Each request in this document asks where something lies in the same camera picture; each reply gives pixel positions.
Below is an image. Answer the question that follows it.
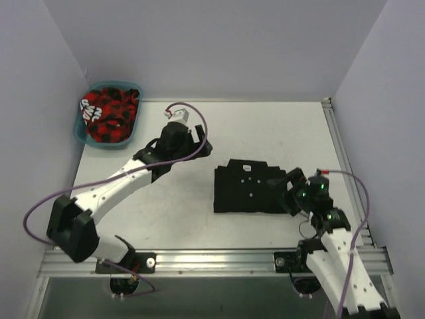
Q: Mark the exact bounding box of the black long sleeve shirt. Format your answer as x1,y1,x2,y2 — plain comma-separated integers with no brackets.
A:
213,159,286,214

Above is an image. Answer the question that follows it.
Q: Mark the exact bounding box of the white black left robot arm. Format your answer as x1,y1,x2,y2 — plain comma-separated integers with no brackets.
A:
46,122,213,273

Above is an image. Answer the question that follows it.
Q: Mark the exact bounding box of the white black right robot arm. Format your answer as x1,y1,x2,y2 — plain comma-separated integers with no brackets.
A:
267,168,400,318

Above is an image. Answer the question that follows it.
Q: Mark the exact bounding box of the red black plaid shirt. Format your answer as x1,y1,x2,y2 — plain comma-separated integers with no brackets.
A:
80,87,140,144

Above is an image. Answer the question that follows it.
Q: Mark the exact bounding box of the teal plastic basket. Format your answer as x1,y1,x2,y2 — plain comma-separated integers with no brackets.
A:
74,80,143,150

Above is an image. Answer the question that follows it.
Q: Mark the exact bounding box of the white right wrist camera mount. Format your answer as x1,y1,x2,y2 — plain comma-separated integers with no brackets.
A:
316,169,330,176

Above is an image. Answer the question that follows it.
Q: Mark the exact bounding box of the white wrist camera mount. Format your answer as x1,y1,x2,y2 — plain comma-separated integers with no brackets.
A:
316,169,330,176
164,108,189,126

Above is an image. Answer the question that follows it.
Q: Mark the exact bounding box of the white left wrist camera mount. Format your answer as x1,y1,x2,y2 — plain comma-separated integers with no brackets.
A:
164,108,189,126

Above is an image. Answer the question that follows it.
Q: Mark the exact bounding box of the aluminium right side rail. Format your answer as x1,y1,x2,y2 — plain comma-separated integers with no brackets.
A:
321,98,377,248

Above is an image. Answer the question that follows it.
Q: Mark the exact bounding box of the aluminium rail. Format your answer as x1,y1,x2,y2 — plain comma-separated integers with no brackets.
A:
37,246,395,280
321,98,377,248

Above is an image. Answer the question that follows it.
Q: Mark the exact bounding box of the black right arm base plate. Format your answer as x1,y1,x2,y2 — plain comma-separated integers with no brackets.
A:
274,252,310,274

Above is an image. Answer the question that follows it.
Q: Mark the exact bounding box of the aluminium front rail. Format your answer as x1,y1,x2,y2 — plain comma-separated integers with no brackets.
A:
37,246,395,280

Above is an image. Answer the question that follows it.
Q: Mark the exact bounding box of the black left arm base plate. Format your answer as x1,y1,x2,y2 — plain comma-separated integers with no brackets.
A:
95,252,157,274

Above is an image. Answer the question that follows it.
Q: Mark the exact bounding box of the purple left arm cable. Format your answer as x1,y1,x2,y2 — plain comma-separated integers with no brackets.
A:
23,102,209,297

